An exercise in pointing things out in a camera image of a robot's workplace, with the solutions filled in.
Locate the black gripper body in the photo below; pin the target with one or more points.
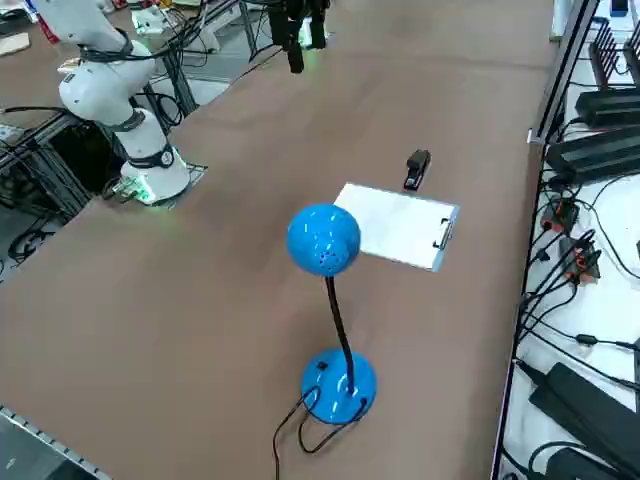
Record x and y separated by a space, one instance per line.
295 7

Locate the black stapler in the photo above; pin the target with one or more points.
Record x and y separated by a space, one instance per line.
417 167

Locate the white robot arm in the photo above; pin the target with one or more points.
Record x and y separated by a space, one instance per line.
100 85

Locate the white green-lit device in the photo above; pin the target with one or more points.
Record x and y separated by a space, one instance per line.
149 22

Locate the blue desk lamp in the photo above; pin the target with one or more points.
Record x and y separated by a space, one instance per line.
322 235

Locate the white paper sheet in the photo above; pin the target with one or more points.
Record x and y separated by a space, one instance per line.
395 225

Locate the clipboard with metal clip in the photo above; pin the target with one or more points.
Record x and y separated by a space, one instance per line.
442 232

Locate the brown cardboard piece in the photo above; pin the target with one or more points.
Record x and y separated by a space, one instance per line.
15 44

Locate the black slotted rack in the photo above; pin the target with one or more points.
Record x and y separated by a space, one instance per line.
607 60

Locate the orange black connector block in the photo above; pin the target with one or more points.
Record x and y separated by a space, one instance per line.
560 215
580 260

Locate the large black power adapter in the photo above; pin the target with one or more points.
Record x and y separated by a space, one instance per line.
580 410

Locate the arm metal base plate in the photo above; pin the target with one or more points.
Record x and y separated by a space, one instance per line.
197 171

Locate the aluminium rail post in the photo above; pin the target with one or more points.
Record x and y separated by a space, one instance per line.
560 75

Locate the black aluminium frame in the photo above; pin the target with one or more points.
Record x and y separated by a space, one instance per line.
45 165

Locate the silver table edge rail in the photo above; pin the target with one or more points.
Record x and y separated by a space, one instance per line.
50 440

